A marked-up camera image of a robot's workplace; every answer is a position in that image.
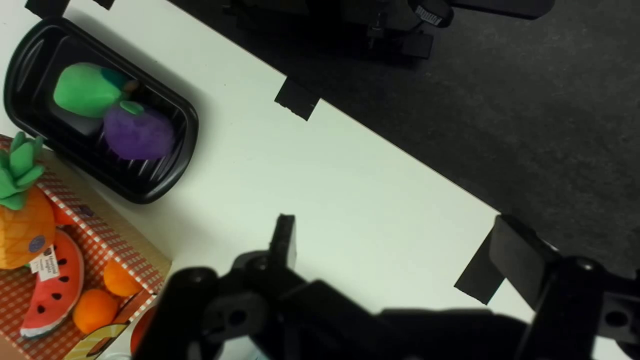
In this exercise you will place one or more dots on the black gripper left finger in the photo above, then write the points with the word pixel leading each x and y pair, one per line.
pixel 281 252

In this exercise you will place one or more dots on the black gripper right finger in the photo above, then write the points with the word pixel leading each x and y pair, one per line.
pixel 521 256

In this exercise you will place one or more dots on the pineapple plushie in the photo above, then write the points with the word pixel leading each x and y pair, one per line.
pixel 26 218

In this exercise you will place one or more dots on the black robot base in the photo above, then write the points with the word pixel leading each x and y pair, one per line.
pixel 382 30

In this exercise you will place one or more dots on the watermelon slice plushie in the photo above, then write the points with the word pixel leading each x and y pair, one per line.
pixel 57 294

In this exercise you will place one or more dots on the black tape strip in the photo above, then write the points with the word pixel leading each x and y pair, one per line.
pixel 481 279

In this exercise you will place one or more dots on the black tape piece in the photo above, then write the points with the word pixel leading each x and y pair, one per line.
pixel 296 98

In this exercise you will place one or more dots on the orange plush ball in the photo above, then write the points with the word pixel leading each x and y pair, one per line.
pixel 95 309
pixel 119 280

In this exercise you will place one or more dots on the purple plush toy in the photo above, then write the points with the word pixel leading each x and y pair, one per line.
pixel 139 132

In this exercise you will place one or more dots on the red checkered cardboard box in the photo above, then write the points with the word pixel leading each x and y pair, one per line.
pixel 102 235

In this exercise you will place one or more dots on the green plush toy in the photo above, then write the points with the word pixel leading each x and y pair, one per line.
pixel 91 90

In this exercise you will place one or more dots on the black plastic tray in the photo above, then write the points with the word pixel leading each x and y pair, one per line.
pixel 31 77

